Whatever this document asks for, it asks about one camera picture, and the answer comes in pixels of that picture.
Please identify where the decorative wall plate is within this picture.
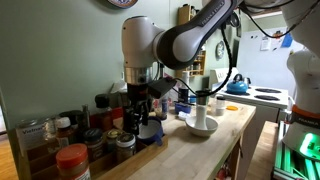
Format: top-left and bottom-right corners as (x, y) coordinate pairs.
(107, 0), (138, 9)

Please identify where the white-capped red spice jar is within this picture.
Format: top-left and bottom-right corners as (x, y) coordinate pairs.
(54, 116), (75, 148)

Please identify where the white stove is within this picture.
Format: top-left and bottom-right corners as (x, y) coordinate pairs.
(209, 67), (290, 180)

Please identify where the white steel-topped pepper grinder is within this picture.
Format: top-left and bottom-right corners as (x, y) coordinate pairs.
(194, 89), (212, 131)

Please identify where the dark bottle black cap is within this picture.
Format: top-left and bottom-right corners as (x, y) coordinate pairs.
(94, 93), (114, 133)

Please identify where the gold-lidded spice jar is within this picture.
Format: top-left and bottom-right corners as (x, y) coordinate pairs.
(105, 128), (123, 153)

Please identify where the orange-lidded spice jar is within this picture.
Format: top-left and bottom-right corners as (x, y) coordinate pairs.
(55, 143), (92, 180)

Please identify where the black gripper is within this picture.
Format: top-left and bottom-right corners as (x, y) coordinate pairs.
(123, 83), (152, 135)

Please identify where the small blue utensil bowl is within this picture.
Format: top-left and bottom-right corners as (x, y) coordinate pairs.
(174, 102), (193, 115)

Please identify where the black-lidded spice jar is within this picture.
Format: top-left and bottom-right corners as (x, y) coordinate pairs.
(82, 128), (105, 163)

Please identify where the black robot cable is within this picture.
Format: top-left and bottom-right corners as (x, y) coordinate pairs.
(173, 23), (234, 98)
(238, 0), (320, 39)

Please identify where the dark hanging pan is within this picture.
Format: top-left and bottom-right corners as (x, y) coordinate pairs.
(229, 11), (241, 28)

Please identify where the blue fridge note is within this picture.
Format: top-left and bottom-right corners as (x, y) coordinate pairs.
(281, 33), (294, 48)

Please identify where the red box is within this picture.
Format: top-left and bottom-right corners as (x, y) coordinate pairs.
(89, 106), (124, 129)

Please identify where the glass oil bottle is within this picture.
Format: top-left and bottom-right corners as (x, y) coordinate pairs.
(153, 94), (169, 121)

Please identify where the clear glass jar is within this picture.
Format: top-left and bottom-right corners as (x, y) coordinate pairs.
(43, 116), (58, 141)

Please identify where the white cloth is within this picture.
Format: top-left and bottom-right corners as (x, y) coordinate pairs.
(178, 111), (191, 121)

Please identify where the navy blue handled bowl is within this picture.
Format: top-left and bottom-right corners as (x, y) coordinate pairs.
(136, 115), (165, 147)

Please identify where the blue kettle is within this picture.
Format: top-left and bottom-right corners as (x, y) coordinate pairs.
(226, 73), (249, 95)

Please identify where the white fridge paper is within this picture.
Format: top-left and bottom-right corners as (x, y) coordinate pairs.
(259, 35), (272, 52)

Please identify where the wide glass jar black lid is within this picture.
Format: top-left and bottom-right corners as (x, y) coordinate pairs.
(214, 95), (227, 117)

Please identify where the wide black-lidded jar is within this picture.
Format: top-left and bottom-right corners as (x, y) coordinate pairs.
(59, 109), (86, 141)

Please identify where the white ceramic bowl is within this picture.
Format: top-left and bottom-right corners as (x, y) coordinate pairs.
(184, 114), (219, 138)

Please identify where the round wall clock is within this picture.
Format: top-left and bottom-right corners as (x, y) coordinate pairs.
(215, 40), (226, 60)

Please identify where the wooden wall spice rack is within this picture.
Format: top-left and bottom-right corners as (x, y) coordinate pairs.
(177, 3), (201, 26)
(175, 49), (207, 78)

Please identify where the white refrigerator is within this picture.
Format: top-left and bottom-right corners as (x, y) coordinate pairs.
(237, 26), (304, 101)

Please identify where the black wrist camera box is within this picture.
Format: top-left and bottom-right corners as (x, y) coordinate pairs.
(148, 77), (178, 99)

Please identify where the white-lidded dark spice jar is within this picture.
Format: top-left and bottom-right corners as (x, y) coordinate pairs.
(115, 133), (137, 164)

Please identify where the white-labelled glass jar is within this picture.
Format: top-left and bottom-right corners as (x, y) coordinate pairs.
(14, 118), (48, 156)

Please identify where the green-lit robot stand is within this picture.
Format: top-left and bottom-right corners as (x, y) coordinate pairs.
(272, 120), (320, 180)

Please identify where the white cylindrical canister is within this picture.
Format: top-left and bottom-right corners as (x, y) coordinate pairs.
(180, 70), (191, 89)

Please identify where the slim steel bottle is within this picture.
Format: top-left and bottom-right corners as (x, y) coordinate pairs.
(81, 104), (91, 129)

